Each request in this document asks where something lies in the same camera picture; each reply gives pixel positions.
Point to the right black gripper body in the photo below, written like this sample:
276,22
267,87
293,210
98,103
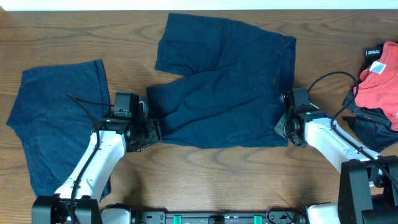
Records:
282,127

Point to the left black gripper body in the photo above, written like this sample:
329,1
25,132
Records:
146,135

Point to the navy blue shorts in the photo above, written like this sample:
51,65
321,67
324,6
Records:
231,78

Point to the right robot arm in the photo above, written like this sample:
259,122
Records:
368,181

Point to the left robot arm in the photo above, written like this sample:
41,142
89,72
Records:
127,128

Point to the navy blue folded garment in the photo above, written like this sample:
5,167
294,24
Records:
53,129

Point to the black garment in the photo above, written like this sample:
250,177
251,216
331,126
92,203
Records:
371,126

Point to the red t-shirt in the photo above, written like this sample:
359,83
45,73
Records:
378,87

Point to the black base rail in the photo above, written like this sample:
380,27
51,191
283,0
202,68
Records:
217,217

